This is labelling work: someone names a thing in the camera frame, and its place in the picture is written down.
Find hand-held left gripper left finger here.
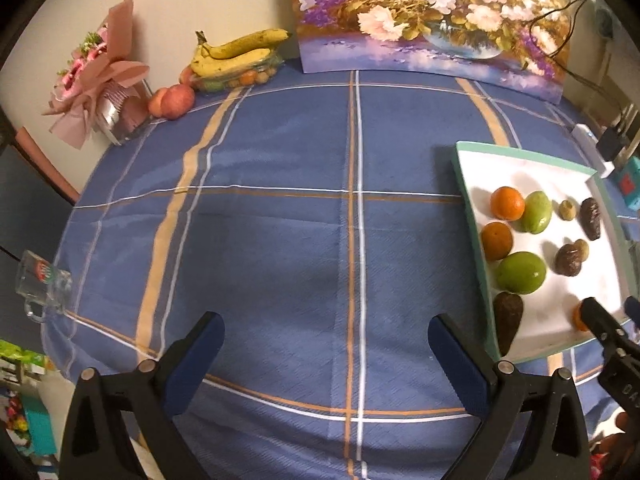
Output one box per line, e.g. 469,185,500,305
59,311,226,480

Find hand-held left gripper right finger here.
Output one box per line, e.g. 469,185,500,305
428,313,592,480

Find small tangerine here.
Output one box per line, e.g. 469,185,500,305
572,300,592,332

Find dark brown avocado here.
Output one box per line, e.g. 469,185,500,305
494,291,524,356
579,197,603,241
554,243,585,277

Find large green mango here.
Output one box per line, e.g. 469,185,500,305
496,251,547,295

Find orange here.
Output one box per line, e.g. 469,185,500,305
481,221,515,262
490,186,526,221

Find small green mango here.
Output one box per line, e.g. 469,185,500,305
520,190,553,234

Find white tray with teal rim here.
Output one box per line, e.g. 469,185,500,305
451,141,640,363

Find teal toy box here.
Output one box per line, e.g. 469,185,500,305
612,156,640,212

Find blue checked tablecloth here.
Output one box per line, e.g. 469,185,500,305
42,67,640,480

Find black charger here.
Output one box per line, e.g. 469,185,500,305
597,127,631,163

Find clear glass mug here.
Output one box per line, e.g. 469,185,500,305
15,251,73,323

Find pile of colourful cartons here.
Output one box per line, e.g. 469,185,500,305
0,339,61,480

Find white power strip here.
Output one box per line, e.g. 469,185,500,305
572,124,613,178

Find red peach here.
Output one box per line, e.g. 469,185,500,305
160,84,196,121

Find clear container of small fruit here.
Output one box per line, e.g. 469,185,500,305
180,55,286,94

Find pink wrapped flower bouquet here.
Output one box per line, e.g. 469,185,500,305
42,0,153,150

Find flower painting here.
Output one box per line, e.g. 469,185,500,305
283,0,572,106

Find black charger cable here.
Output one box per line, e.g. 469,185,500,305
530,0,640,131

